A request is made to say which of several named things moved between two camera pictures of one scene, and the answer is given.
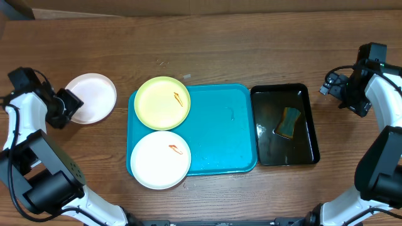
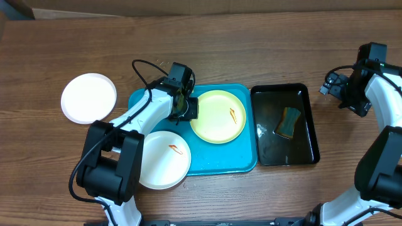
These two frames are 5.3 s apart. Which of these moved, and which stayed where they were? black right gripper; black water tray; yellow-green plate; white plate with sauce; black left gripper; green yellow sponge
Moved: yellow-green plate; black left gripper
Stayed: black right gripper; white plate with sauce; black water tray; green yellow sponge
